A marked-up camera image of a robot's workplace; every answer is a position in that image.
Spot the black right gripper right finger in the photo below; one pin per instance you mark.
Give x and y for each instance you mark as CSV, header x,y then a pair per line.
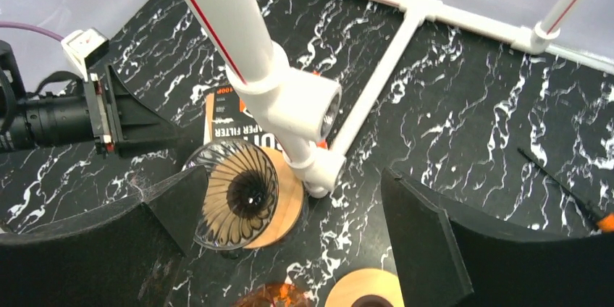
x,y
450,254

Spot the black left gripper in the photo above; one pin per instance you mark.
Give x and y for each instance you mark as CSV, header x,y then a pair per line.
x,y
121,123

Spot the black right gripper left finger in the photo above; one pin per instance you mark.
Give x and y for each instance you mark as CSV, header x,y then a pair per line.
x,y
125,253

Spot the clear glass ribbed dripper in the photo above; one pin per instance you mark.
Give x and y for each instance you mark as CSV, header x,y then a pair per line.
x,y
241,197

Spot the wooden ring dripper holder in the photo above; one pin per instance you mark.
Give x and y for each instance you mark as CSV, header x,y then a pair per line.
x,y
289,205

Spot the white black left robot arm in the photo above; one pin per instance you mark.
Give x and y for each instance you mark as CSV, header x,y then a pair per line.
x,y
66,109

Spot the orange coffee filter box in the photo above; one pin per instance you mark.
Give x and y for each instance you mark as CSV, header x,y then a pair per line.
x,y
228,118

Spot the amber glass server pitcher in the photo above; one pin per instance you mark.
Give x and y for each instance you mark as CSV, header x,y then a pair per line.
x,y
274,294

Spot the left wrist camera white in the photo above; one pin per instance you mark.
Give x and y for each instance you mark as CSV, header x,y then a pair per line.
x,y
84,49

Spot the orange handled tool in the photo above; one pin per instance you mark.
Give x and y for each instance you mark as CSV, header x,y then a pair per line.
x,y
599,219

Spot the white PVC pipe frame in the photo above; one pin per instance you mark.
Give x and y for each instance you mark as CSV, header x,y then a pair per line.
x,y
238,32

